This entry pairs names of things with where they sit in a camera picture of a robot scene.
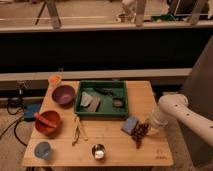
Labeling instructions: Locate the red spatula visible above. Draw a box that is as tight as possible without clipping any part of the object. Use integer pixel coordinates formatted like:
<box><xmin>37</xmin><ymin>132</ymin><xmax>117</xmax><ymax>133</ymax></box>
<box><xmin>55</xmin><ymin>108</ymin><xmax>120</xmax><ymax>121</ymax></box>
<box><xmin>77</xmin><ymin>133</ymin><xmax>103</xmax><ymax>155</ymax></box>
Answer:
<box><xmin>34</xmin><ymin>113</ymin><xmax>56</xmax><ymax>128</ymax></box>

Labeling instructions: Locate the blue sponge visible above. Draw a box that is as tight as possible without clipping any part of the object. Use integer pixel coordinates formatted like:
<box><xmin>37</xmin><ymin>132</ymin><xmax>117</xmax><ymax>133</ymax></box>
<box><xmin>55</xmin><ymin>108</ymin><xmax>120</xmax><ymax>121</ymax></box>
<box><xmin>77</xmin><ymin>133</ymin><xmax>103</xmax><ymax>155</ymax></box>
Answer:
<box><xmin>121</xmin><ymin>116</ymin><xmax>138</xmax><ymax>135</ymax></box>

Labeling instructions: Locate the red bowl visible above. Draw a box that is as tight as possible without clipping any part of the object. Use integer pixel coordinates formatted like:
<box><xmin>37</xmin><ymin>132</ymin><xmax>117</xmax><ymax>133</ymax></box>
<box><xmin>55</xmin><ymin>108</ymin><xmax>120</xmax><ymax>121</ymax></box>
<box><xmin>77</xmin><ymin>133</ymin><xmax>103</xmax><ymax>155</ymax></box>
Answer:
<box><xmin>34</xmin><ymin>110</ymin><xmax>61</xmax><ymax>136</ymax></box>

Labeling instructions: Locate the grey cloth piece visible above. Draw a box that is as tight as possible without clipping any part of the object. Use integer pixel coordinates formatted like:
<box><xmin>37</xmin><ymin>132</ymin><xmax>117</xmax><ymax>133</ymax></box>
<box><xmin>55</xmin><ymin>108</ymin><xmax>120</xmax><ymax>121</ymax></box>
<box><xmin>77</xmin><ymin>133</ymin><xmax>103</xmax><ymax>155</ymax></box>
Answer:
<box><xmin>80</xmin><ymin>91</ymin><xmax>93</xmax><ymax>107</ymax></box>

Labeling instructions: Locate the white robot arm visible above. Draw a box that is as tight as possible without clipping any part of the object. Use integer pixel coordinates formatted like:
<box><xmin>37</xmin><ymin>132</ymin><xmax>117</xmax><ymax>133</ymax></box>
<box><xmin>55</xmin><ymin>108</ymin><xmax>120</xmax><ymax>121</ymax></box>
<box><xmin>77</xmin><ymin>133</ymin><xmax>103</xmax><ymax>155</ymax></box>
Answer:
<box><xmin>147</xmin><ymin>94</ymin><xmax>213</xmax><ymax>147</ymax></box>

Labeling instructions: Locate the small orange cup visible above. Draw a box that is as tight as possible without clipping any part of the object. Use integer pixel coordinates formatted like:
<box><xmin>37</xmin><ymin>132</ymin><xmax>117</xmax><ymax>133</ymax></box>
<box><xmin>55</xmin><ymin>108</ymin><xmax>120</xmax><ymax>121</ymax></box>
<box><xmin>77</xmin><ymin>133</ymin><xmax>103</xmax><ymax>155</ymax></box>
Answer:
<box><xmin>48</xmin><ymin>75</ymin><xmax>61</xmax><ymax>85</ymax></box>

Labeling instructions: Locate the blue plastic cup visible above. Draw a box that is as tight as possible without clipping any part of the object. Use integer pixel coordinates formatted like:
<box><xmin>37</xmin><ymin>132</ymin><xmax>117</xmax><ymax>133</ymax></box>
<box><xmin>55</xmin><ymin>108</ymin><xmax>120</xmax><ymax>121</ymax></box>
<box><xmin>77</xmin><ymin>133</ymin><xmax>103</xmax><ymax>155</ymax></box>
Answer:
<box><xmin>34</xmin><ymin>141</ymin><xmax>52</xmax><ymax>160</ymax></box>

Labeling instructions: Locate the black handled utensil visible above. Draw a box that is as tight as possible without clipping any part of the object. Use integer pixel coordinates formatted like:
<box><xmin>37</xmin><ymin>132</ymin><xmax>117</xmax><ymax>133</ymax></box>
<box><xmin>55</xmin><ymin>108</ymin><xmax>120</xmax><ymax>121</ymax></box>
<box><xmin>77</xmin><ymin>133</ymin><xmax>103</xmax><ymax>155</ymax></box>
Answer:
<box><xmin>95</xmin><ymin>87</ymin><xmax>124</xmax><ymax>108</ymax></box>

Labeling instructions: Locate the dark red grape bunch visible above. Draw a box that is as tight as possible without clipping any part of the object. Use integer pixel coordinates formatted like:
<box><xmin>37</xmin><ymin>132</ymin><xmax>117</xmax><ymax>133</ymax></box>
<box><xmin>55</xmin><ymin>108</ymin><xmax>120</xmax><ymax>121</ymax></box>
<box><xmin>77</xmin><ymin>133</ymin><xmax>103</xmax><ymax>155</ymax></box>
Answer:
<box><xmin>131</xmin><ymin>123</ymin><xmax>149</xmax><ymax>149</ymax></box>

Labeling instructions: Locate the green plastic tray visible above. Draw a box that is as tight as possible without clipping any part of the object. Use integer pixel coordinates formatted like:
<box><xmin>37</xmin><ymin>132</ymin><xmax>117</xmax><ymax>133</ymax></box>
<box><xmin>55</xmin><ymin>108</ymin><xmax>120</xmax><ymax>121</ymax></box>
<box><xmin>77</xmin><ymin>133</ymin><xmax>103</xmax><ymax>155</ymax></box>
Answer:
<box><xmin>74</xmin><ymin>80</ymin><xmax>129</xmax><ymax>118</ymax></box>

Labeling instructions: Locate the blue box on floor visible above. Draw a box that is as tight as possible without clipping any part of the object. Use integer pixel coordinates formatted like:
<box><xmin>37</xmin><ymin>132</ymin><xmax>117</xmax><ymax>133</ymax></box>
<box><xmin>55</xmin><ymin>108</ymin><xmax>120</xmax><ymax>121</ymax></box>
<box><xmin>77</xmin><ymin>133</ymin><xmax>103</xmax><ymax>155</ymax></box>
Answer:
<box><xmin>24</xmin><ymin>103</ymin><xmax>41</xmax><ymax>122</ymax></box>

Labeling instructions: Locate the black cable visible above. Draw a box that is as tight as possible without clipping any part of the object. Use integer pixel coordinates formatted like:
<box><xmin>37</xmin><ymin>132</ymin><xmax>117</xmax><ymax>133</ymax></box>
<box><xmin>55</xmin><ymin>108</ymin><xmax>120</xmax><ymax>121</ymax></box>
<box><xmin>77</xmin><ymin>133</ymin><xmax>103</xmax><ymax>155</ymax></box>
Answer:
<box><xmin>0</xmin><ymin>96</ymin><xmax>28</xmax><ymax>148</ymax></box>

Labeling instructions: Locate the brown scrub pad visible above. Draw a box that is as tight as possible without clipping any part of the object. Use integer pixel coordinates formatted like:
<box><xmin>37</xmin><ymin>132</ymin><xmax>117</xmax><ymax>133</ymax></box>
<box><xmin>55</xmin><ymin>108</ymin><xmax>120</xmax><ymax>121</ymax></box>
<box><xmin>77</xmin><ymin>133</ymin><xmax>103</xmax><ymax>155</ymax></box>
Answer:
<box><xmin>88</xmin><ymin>96</ymin><xmax>100</xmax><ymax>112</ymax></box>

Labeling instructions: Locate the small metal cup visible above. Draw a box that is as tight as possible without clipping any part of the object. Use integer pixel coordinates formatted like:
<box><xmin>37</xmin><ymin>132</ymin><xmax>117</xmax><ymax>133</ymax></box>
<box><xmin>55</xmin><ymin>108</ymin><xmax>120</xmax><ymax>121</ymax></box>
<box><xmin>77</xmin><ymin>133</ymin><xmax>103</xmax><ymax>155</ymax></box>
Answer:
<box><xmin>92</xmin><ymin>144</ymin><xmax>106</xmax><ymax>160</ymax></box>

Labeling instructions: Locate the wooden folding table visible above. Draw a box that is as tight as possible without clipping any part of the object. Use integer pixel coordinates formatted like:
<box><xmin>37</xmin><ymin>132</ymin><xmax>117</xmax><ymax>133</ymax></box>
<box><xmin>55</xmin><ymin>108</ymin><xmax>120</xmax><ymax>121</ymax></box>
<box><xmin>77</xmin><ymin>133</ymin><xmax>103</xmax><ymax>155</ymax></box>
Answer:
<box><xmin>22</xmin><ymin>88</ymin><xmax>173</xmax><ymax>167</ymax></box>

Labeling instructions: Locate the purple bowl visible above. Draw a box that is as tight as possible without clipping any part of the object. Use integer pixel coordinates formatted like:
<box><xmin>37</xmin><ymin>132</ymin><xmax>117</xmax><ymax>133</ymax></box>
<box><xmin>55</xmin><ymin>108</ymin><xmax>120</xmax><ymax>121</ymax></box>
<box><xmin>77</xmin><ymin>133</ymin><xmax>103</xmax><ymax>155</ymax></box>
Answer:
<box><xmin>52</xmin><ymin>85</ymin><xmax>75</xmax><ymax>106</ymax></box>

